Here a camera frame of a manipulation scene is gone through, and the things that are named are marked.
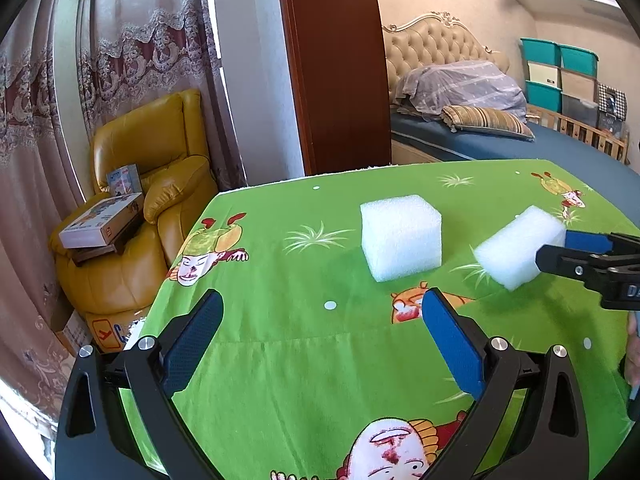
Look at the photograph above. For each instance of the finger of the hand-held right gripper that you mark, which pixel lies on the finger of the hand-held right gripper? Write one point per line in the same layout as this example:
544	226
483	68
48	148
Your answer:
587	242
560	259

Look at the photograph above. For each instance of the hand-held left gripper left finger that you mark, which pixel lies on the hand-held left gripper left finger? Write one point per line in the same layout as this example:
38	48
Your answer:
192	340

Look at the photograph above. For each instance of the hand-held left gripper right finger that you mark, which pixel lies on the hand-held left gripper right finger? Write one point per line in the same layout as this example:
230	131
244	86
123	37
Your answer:
452	345

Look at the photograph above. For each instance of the white foam slab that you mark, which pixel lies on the white foam slab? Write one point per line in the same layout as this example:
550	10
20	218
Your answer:
515	250

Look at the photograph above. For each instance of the person's right hand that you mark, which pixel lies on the person's right hand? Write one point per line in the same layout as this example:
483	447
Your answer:
634	355

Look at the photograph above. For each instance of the yellow printed box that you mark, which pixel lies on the yellow printed box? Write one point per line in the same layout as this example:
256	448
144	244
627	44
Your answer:
102	335

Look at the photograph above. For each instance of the blue bed mattress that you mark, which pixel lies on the blue bed mattress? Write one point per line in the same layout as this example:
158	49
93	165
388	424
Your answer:
550	145

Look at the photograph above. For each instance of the green printed tablecloth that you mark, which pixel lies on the green printed tablecloth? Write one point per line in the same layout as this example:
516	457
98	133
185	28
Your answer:
300	350

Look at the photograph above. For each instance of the white foam cube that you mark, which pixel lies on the white foam cube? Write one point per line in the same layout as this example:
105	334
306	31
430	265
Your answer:
400	240

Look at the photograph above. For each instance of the brown cardboard box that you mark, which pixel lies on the brown cardboard box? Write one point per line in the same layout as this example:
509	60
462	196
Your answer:
72	332

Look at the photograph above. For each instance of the dark wooden tray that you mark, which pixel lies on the dark wooden tray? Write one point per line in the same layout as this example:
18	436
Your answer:
92	254

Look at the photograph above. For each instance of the grey clear storage box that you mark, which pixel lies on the grey clear storage box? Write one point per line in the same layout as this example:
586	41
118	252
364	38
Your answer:
579	110

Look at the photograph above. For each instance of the black-white checkered bag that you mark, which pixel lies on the black-white checkered bag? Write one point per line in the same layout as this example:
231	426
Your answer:
612	101

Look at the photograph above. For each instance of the white flat cardboard box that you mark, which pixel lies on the white flat cardboard box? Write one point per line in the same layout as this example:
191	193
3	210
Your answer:
100	220

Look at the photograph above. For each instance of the teal plastic storage box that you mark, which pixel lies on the teal plastic storage box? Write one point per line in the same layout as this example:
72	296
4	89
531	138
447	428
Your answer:
540	51
579	60
543	97

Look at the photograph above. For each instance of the striped pillow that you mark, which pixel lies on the striped pillow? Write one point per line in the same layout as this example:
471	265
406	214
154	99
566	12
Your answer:
487	121

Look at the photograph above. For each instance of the beige storage box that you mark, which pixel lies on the beige storage box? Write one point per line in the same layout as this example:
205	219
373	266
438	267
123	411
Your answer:
578	85

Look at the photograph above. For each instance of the white storage box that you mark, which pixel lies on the white storage box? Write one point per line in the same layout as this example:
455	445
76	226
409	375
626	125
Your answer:
544	75

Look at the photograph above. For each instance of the small blue upright box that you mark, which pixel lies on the small blue upright box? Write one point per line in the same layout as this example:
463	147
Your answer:
122	180

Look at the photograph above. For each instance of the grey-blue folded quilt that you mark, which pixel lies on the grey-blue folded quilt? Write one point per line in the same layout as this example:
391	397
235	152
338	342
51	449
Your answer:
465	85

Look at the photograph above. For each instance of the yellow leather armchair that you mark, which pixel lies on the yellow leather armchair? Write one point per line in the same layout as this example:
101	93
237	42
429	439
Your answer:
150	130

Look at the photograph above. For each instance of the pink lace-patterned curtain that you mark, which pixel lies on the pink lace-patterned curtain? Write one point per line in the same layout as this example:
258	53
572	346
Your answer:
150	35
35	160

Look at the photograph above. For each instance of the beige tufted headboard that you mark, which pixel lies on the beige tufted headboard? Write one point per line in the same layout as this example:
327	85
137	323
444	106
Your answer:
430	55

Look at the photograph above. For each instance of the brown wooden door panel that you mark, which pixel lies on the brown wooden door panel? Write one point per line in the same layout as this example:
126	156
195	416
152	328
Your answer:
335	60

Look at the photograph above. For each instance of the wooden crib rail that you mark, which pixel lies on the wooden crib rail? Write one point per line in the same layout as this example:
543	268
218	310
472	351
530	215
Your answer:
575	127

